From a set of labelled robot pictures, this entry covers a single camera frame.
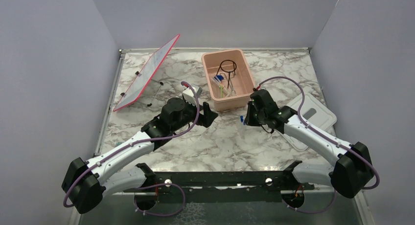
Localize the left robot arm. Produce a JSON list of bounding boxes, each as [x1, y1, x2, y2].
[[61, 96, 218, 214]]

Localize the white plastic lid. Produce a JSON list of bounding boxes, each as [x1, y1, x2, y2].
[[282, 92, 337, 152]]

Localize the red framed whiteboard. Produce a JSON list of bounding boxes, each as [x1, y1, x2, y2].
[[113, 34, 180, 112]]

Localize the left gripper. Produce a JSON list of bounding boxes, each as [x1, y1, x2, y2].
[[171, 98, 218, 133]]

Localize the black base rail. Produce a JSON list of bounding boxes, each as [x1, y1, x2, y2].
[[127, 170, 314, 203]]

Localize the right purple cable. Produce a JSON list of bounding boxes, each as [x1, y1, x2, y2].
[[256, 76, 381, 214]]

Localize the whiteboard metal leg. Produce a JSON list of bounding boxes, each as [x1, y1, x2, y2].
[[147, 81, 164, 107]]

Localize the black wire ring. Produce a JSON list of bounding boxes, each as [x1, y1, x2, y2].
[[216, 59, 238, 90]]

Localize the pink plastic bin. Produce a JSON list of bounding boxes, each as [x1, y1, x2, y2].
[[202, 49, 255, 111]]

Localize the metal crucible tongs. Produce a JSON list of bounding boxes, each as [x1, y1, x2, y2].
[[226, 79, 237, 97]]

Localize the purple cable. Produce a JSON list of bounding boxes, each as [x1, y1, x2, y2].
[[256, 76, 381, 214], [62, 81, 201, 218]]

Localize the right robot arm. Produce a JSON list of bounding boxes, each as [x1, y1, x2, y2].
[[245, 90, 375, 198]]

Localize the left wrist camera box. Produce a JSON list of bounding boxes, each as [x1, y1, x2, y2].
[[182, 84, 202, 106]]

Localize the green red yellow stirring rods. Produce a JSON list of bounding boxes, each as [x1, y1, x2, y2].
[[219, 83, 227, 98]]

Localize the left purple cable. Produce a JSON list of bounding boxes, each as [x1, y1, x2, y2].
[[62, 81, 201, 218]]

